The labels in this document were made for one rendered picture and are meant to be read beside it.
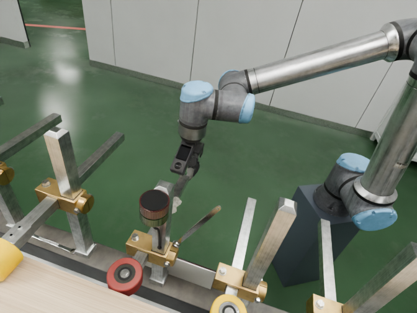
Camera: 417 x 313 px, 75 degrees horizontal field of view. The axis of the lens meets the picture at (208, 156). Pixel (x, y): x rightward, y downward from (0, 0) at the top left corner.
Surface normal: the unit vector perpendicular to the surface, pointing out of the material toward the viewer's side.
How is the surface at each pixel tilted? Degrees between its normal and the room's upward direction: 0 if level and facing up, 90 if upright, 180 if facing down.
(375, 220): 95
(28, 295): 0
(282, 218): 90
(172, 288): 0
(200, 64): 90
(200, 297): 0
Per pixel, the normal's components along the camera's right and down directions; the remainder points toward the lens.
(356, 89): -0.26, 0.58
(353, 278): 0.15, -0.77
